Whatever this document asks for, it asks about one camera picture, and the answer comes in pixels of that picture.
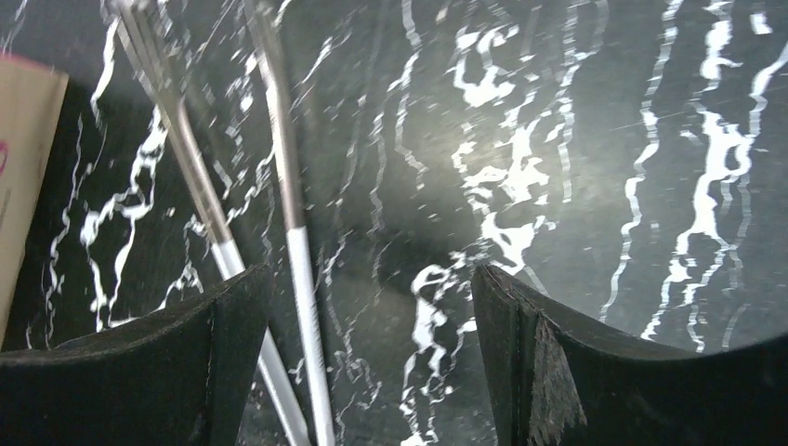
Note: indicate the silver metal tongs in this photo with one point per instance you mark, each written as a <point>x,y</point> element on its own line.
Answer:
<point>226,110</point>

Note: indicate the pink paper gift bag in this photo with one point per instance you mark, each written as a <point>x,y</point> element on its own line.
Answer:
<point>32,95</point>

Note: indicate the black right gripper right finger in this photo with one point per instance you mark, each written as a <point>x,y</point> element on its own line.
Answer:
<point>556,376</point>

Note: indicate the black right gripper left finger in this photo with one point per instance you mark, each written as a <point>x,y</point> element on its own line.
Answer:
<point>178,376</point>

